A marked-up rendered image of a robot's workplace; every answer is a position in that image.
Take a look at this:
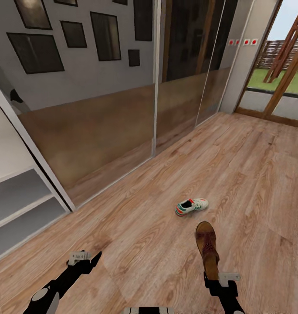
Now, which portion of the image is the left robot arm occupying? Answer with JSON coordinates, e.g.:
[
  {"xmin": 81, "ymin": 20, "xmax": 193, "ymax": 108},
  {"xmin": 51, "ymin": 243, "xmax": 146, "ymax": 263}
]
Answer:
[{"xmin": 23, "ymin": 251, "xmax": 102, "ymax": 314}]

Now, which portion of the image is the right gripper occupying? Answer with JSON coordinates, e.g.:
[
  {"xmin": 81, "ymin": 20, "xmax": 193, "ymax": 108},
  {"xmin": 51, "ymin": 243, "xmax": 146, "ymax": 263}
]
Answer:
[{"xmin": 204, "ymin": 274, "xmax": 238, "ymax": 304}]

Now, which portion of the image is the gym shoe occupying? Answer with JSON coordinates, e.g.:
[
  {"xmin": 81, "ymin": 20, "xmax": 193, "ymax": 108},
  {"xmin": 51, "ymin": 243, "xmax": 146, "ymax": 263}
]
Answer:
[{"xmin": 175, "ymin": 198, "xmax": 209, "ymax": 217}]

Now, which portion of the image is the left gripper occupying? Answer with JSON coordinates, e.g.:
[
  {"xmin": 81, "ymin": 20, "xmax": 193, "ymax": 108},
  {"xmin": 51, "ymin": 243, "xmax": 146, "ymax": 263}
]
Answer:
[{"xmin": 61, "ymin": 251, "xmax": 102, "ymax": 286}]

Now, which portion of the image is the sandal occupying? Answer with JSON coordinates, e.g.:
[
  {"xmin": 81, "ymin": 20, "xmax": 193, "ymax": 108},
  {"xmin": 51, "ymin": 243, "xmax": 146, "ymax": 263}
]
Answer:
[{"xmin": 195, "ymin": 222, "xmax": 220, "ymax": 280}]

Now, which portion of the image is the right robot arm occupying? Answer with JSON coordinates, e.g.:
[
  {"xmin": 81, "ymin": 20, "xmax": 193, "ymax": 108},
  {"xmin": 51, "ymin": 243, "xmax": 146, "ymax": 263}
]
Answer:
[{"xmin": 204, "ymin": 272, "xmax": 245, "ymax": 314}]

